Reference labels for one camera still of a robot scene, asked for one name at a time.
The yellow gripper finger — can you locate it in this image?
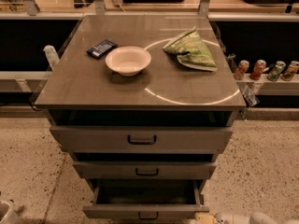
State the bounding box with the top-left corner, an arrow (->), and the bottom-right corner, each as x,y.
194,213 -> 216,224

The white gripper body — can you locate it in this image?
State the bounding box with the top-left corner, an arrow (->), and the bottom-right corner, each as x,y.
215,212 -> 249,224

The grey bottom drawer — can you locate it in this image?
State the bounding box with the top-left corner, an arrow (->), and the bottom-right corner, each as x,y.
83,179 -> 209,221

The grey drawer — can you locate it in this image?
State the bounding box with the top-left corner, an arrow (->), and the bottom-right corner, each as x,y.
50,126 -> 233,154
83,179 -> 209,221
73,161 -> 216,180

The grey middle drawer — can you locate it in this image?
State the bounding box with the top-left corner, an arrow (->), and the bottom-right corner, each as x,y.
73,161 -> 216,180

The grey drawer cabinet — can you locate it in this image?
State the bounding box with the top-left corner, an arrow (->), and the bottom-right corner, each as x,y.
34,14 -> 247,203

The grey top drawer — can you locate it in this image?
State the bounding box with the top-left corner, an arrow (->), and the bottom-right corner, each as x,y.
50,126 -> 233,154

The red soda can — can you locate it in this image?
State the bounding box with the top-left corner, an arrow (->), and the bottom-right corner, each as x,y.
234,60 -> 249,80

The green soda can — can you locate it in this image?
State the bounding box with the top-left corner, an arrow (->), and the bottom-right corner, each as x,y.
267,61 -> 286,81

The orange soda can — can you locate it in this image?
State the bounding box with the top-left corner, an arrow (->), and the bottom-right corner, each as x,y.
249,60 -> 266,80

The green chip bag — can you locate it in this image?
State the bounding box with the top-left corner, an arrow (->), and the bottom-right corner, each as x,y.
163,28 -> 217,72

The brown soda can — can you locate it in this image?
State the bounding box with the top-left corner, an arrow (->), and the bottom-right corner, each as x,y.
281,61 -> 299,81

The white bowl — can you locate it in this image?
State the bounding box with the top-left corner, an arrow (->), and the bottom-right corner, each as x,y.
105,46 -> 151,77

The white object bottom left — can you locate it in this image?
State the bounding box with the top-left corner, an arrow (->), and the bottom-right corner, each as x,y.
0,200 -> 22,224

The dark blue snack packet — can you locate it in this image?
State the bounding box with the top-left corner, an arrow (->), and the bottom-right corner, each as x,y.
86,39 -> 118,59

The white bottle left side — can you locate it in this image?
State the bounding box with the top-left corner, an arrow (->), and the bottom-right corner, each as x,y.
43,45 -> 60,69

